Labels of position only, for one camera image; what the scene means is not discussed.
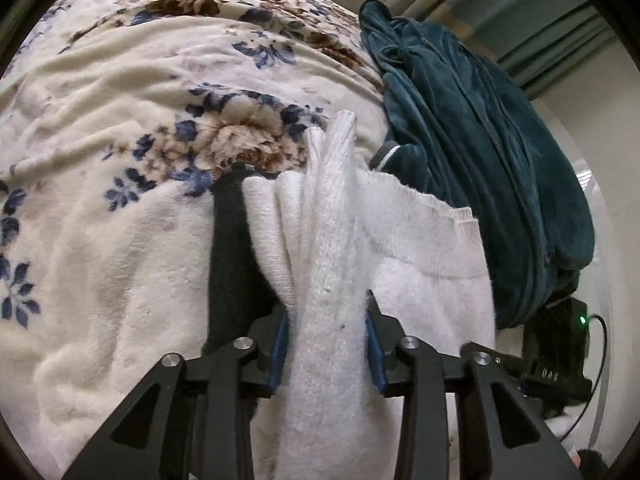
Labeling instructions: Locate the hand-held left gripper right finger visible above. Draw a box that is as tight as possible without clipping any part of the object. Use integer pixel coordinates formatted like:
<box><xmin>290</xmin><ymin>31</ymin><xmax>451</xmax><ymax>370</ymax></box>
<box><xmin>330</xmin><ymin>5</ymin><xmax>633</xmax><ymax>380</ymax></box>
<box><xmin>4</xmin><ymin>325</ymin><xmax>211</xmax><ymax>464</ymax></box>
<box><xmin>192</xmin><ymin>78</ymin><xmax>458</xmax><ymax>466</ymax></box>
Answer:
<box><xmin>365</xmin><ymin>290</ymin><xmax>583</xmax><ymax>480</ymax></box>

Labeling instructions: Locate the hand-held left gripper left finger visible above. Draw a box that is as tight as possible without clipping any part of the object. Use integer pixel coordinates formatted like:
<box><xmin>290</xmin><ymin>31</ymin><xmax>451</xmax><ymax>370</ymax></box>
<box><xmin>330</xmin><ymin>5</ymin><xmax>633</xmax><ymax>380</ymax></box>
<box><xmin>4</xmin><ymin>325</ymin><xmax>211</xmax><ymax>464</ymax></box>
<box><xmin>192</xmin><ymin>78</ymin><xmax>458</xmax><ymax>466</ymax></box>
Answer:
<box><xmin>62</xmin><ymin>305</ymin><xmax>291</xmax><ymax>480</ymax></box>

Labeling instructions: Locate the white knit sweater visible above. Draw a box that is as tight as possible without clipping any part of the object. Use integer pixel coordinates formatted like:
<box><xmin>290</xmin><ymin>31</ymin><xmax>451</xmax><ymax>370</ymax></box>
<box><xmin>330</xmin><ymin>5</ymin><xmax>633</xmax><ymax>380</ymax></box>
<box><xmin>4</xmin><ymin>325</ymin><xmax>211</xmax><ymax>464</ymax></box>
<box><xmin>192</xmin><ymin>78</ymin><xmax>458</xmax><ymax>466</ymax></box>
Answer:
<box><xmin>241</xmin><ymin>110</ymin><xmax>497</xmax><ymax>480</ymax></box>

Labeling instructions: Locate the black folded cloth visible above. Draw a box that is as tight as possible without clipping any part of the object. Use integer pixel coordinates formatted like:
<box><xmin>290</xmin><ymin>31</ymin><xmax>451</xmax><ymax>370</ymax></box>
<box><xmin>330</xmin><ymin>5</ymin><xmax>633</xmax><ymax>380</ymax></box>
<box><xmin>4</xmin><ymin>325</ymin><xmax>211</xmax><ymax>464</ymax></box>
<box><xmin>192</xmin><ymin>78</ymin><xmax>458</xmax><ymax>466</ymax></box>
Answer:
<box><xmin>201</xmin><ymin>162</ymin><xmax>281</xmax><ymax>356</ymax></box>

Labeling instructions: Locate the black garment with white trim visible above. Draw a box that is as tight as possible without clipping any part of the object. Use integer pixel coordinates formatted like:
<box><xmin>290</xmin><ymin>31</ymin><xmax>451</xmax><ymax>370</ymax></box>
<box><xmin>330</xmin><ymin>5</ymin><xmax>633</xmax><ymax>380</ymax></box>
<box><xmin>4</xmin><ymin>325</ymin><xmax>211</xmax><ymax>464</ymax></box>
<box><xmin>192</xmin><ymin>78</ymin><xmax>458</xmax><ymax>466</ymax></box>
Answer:
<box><xmin>369</xmin><ymin>141</ymin><xmax>401</xmax><ymax>172</ymax></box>

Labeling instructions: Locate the teal plush blanket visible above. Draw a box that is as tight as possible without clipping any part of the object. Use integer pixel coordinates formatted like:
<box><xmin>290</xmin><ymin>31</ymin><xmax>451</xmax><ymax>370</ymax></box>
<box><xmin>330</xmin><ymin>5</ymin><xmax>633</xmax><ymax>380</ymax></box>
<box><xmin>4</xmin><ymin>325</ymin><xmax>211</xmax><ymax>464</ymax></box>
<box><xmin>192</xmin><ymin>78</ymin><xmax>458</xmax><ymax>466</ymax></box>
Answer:
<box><xmin>358</xmin><ymin>0</ymin><xmax>596</xmax><ymax>331</ymax></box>

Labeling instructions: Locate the floral bed blanket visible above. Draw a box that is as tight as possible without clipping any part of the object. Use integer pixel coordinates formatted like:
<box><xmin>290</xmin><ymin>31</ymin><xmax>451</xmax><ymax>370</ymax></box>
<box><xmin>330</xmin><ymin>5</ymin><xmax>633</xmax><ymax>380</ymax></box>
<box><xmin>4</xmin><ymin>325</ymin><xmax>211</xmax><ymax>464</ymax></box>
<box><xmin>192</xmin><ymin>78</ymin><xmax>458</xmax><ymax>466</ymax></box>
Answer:
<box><xmin>0</xmin><ymin>0</ymin><xmax>391</xmax><ymax>476</ymax></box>

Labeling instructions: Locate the green striped curtain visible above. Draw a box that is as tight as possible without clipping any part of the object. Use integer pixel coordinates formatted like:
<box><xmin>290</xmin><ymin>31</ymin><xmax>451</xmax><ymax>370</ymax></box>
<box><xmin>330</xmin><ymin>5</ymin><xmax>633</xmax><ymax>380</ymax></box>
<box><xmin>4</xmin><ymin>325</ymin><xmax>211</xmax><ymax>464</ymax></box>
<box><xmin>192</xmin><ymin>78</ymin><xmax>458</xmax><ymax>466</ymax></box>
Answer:
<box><xmin>385</xmin><ymin>0</ymin><xmax>623</xmax><ymax>101</ymax></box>

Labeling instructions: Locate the black cable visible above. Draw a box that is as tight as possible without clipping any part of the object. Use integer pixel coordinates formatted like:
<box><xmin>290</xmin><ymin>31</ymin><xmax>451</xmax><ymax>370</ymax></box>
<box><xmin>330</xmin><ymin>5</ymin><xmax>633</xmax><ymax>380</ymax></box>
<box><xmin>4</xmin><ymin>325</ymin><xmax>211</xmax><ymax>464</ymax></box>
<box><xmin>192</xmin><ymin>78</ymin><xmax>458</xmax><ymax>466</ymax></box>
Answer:
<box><xmin>560</xmin><ymin>312</ymin><xmax>609</xmax><ymax>441</ymax></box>

